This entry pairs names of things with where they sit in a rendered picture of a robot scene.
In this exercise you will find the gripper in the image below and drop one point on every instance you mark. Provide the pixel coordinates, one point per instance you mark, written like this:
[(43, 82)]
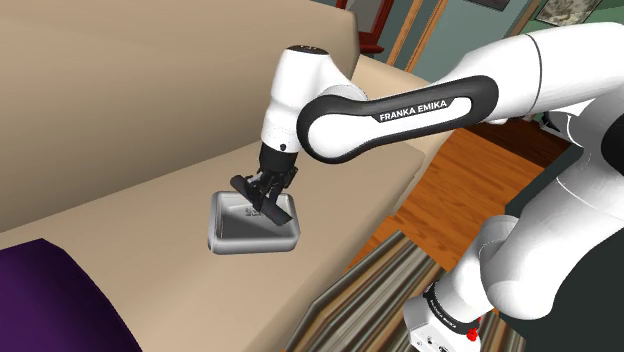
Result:
[(276, 160)]

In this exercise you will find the black remote control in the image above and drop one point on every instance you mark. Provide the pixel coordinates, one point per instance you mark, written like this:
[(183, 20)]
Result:
[(280, 215)]

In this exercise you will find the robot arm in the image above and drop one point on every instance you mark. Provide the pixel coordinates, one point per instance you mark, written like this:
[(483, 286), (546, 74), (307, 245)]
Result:
[(536, 83)]

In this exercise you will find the grey rectangular tray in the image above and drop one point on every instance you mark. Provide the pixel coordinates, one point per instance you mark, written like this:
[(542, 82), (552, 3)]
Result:
[(244, 234)]

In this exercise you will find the striped rug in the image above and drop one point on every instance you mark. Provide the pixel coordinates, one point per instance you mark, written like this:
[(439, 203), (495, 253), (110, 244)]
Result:
[(360, 302)]

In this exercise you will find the beige sofa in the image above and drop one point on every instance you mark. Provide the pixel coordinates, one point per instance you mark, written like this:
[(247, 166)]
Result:
[(122, 122)]

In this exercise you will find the purple cushion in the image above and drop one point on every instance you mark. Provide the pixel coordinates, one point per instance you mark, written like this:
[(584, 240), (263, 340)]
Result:
[(44, 302)]

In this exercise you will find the wooden door frame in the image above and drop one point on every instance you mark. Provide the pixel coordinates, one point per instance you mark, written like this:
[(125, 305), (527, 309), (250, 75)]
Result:
[(414, 34)]

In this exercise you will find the framed wall picture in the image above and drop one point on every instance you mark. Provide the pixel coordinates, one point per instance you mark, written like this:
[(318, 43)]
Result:
[(565, 10)]

